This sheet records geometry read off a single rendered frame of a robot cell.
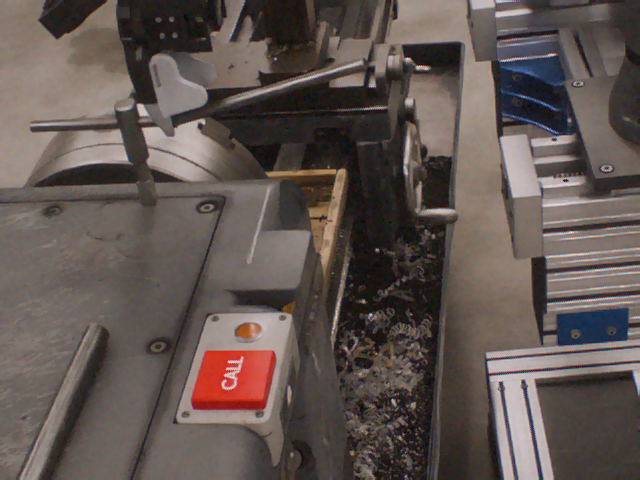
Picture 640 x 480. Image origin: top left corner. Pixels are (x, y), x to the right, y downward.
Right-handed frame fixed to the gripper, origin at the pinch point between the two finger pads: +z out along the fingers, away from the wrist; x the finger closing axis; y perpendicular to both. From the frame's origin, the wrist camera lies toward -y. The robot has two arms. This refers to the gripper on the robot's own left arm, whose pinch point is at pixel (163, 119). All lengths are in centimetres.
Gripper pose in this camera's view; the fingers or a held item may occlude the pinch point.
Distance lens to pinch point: 117.1
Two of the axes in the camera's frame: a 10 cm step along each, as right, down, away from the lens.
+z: 1.2, 8.0, 5.8
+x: 1.3, -5.9, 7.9
